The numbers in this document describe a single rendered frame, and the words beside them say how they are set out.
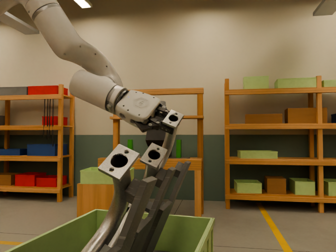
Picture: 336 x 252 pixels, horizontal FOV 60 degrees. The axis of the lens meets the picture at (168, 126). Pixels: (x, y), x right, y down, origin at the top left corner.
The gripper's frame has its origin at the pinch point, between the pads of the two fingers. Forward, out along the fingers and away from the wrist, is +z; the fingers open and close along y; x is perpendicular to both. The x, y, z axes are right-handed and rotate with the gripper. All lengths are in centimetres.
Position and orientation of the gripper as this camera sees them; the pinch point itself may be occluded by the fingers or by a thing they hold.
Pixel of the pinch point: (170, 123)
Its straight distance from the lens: 80.6
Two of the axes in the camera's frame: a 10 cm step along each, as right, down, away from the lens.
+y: 4.4, -6.2, 6.4
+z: 8.9, 4.0, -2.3
